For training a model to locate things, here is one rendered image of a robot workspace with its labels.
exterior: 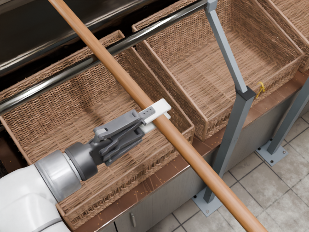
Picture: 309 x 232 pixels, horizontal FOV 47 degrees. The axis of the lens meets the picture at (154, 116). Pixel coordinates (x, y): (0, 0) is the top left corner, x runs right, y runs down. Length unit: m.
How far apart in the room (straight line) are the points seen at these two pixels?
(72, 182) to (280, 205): 1.51
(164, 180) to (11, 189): 0.78
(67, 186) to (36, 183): 0.06
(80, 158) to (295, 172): 1.62
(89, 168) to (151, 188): 0.67
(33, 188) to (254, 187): 1.53
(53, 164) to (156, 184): 0.72
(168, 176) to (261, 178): 0.82
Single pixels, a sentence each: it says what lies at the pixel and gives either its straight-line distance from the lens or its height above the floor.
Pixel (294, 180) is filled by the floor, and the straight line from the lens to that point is 2.14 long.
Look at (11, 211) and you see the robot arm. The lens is 0.68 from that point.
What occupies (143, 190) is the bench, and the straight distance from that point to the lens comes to 1.35.
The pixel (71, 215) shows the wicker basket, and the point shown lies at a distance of 1.21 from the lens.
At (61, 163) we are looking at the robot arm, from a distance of 0.70.
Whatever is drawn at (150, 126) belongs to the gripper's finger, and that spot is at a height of 1.18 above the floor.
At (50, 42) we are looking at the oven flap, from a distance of 1.30.
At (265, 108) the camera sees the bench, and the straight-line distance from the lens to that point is 1.60.
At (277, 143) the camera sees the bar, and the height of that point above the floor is 0.14.
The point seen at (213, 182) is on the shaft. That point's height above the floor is 1.20.
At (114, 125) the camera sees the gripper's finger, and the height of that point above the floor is 1.25.
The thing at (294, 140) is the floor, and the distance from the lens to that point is 2.26.
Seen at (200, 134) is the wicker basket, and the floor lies 0.61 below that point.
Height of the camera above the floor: 1.84
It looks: 57 degrees down
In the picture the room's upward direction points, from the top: straight up
